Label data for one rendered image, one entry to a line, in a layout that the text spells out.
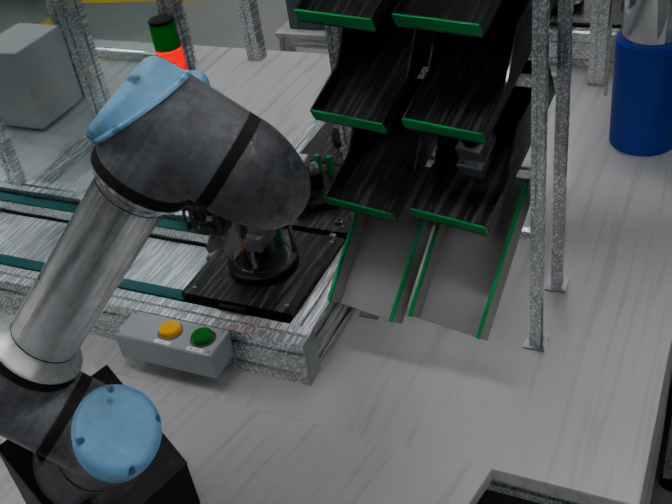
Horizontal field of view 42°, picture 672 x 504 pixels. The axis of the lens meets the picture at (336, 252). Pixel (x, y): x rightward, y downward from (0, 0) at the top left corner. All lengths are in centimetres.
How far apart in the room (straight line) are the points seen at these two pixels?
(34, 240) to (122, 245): 111
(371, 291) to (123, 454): 58
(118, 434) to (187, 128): 42
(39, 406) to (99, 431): 8
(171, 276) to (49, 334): 78
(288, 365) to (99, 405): 53
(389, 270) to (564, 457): 42
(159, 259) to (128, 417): 79
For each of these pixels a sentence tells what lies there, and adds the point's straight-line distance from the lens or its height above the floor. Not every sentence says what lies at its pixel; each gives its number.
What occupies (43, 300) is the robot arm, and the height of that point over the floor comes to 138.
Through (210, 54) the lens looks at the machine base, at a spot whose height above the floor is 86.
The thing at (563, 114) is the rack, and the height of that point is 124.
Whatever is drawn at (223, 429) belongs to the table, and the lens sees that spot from 156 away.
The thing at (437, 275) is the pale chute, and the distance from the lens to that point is 149.
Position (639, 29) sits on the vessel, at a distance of 204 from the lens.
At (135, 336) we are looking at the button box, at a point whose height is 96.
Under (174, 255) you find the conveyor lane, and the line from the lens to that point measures 189.
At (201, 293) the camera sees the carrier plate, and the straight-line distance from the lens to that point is 167.
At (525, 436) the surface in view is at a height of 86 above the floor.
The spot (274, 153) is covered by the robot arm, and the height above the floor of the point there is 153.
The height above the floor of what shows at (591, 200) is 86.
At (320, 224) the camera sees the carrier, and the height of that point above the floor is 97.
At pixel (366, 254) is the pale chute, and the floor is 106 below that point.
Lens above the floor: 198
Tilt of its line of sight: 36 degrees down
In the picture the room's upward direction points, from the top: 9 degrees counter-clockwise
